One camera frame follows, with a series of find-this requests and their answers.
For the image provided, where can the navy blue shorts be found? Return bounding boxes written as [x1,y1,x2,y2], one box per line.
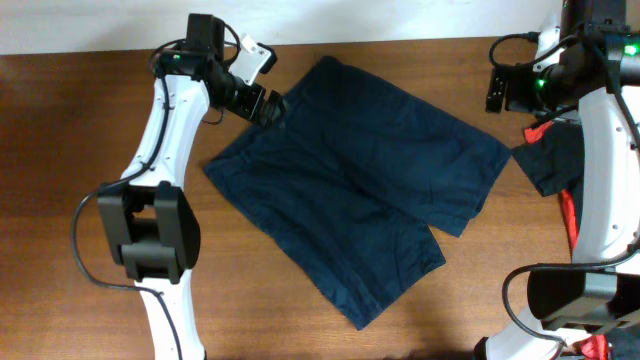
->
[204,56,510,329]

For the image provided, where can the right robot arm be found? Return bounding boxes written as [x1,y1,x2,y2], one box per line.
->
[473,0,639,359]

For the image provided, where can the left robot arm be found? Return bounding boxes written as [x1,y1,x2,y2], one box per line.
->
[97,14,286,359]

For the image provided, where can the red garment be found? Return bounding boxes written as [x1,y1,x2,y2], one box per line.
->
[523,121,579,254]

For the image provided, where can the dark navy t-shirt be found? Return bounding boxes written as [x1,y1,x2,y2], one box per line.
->
[512,123,585,198]

